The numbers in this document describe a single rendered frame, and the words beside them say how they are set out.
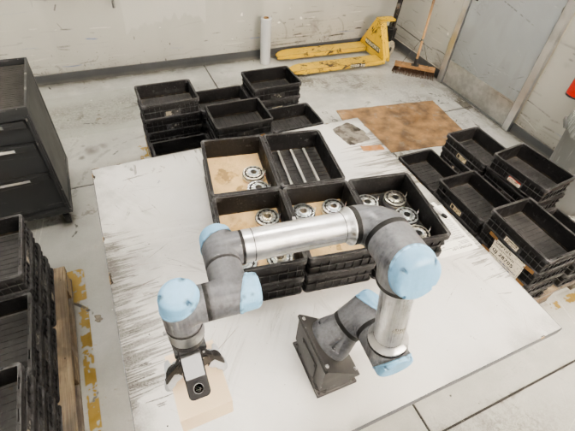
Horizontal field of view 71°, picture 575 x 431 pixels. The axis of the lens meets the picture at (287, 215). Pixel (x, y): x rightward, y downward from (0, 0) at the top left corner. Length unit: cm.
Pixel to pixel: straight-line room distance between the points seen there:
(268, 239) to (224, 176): 108
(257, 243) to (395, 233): 30
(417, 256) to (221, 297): 41
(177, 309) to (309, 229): 34
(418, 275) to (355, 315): 44
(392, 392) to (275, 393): 40
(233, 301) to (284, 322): 81
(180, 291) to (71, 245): 221
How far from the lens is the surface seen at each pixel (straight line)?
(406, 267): 87
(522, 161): 316
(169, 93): 326
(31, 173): 278
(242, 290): 78
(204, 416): 104
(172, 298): 76
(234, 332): 156
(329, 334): 133
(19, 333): 218
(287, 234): 89
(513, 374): 265
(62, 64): 466
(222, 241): 86
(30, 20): 452
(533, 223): 271
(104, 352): 243
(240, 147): 203
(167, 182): 212
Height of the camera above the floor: 208
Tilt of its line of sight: 46 degrees down
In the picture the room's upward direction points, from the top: 6 degrees clockwise
